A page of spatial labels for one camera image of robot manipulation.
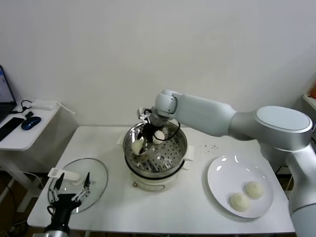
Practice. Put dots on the small black dongle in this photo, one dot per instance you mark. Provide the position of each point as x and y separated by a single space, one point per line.
29 114

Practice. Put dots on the white side table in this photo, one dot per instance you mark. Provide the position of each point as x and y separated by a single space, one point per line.
22 143

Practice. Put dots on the orange object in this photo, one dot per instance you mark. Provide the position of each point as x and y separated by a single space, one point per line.
313 91

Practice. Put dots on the white electric cooker base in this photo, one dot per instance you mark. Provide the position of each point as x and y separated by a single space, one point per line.
148 187

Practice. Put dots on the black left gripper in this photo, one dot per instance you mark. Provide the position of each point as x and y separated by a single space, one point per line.
65 203

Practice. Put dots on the black smartphone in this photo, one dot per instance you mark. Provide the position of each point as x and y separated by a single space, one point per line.
10 127

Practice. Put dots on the black laptop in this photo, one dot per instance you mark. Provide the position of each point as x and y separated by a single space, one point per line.
5 98

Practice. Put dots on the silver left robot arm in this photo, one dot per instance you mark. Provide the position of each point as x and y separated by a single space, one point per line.
59 232

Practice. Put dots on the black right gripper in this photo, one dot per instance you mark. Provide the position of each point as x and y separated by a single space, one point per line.
149 130

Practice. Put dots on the white steamed baozi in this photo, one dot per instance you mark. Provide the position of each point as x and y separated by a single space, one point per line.
159 137
136 148
240 202
254 190

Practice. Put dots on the white shelf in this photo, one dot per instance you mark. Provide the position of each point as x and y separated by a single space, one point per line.
309 100

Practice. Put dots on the white round plate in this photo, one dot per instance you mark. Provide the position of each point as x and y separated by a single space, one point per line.
222 177

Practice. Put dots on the blue computer mouse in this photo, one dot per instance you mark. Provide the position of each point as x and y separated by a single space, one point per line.
30 123

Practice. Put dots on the white adapter box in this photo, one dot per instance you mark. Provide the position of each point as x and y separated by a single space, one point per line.
43 105

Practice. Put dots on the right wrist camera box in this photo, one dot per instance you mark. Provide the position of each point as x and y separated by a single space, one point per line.
144 114

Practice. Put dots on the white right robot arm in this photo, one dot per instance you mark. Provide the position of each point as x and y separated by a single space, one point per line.
222 116

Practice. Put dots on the stainless steel steamer basket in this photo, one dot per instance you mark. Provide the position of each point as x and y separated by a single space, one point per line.
177 145

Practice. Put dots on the scattered black crumbs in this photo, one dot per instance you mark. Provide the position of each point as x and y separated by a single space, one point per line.
214 147

